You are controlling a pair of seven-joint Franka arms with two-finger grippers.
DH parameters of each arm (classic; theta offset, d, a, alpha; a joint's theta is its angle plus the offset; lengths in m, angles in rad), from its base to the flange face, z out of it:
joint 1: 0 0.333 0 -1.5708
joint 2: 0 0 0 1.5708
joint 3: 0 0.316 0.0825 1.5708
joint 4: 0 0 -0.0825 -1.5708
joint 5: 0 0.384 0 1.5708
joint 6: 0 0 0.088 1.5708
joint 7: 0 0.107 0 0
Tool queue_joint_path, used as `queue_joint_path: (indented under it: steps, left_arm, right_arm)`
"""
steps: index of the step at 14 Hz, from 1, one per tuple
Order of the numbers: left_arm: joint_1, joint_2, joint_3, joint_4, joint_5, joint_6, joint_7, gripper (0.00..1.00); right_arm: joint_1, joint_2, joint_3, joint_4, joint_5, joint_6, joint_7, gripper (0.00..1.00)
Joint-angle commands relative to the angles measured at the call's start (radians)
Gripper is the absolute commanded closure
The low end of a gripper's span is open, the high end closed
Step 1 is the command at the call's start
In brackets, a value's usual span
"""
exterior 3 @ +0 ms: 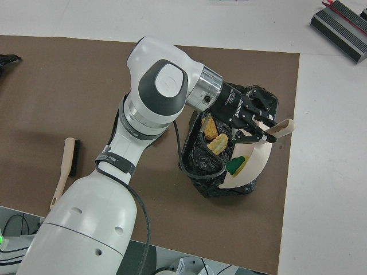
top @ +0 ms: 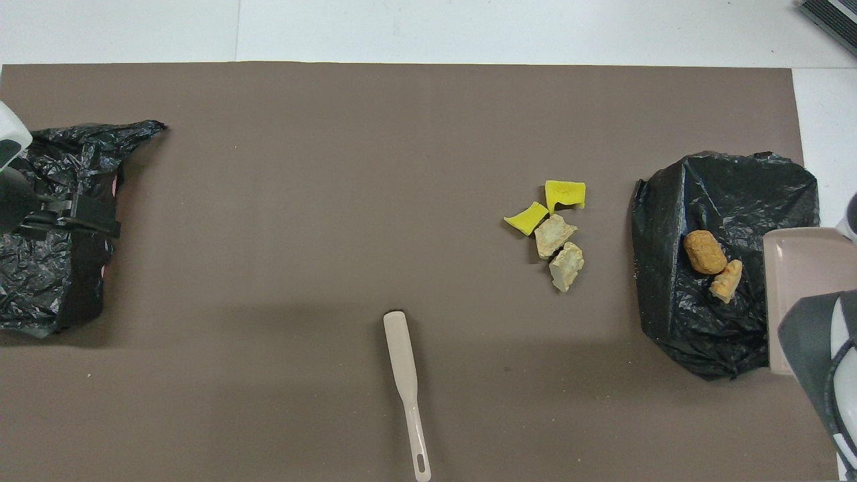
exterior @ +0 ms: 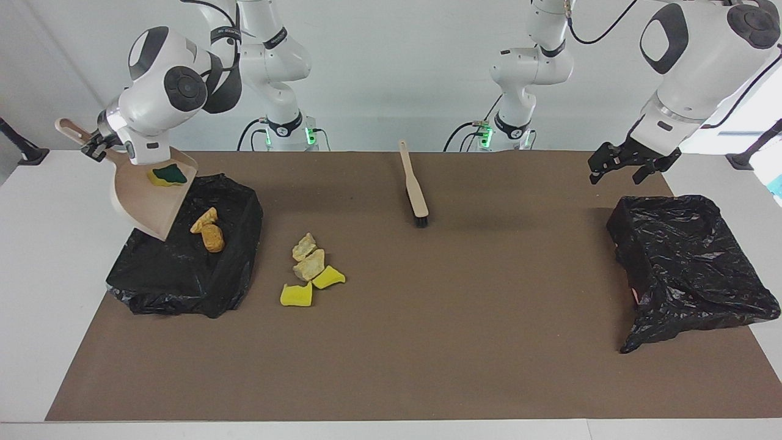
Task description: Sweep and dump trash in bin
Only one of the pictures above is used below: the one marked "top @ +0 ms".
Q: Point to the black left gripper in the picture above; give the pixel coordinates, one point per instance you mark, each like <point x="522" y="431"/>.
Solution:
<point x="17" y="201"/>

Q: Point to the yellow sponge wedge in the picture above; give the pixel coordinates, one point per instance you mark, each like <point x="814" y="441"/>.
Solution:
<point x="527" y="219"/>

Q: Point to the large beige sponge chunk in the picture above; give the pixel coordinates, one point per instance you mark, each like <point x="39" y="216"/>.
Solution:
<point x="554" y="235"/>

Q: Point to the notched yellow sponge piece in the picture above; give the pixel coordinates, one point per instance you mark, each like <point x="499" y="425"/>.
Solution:
<point x="564" y="194"/>

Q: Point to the small beige sponge chunk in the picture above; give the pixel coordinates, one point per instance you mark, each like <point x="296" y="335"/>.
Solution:
<point x="566" y="268"/>

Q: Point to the brown oval bread roll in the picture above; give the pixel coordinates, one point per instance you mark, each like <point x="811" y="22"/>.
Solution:
<point x="704" y="252"/>

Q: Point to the orange bread piece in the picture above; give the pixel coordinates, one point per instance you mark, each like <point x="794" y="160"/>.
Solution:
<point x="726" y="281"/>

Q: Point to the beige plastic dustpan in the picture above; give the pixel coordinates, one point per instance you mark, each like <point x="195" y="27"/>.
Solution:
<point x="797" y="268"/>

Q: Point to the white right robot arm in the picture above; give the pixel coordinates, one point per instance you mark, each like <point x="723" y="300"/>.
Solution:
<point x="813" y="348"/>

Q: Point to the pink plastic bin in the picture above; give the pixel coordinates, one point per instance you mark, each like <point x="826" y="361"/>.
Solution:
<point x="115" y="187"/>

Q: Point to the black bag covered bin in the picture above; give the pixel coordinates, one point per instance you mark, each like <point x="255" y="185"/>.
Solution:
<point x="710" y="335"/>

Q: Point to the black bag with loose corner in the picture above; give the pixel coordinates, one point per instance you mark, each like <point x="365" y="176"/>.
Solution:
<point x="67" y="294"/>

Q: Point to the brown table mat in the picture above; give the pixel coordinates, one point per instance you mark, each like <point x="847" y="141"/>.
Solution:
<point x="268" y="234"/>

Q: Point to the dark grey ribbed object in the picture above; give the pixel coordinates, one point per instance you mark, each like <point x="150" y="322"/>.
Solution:
<point x="837" y="17"/>

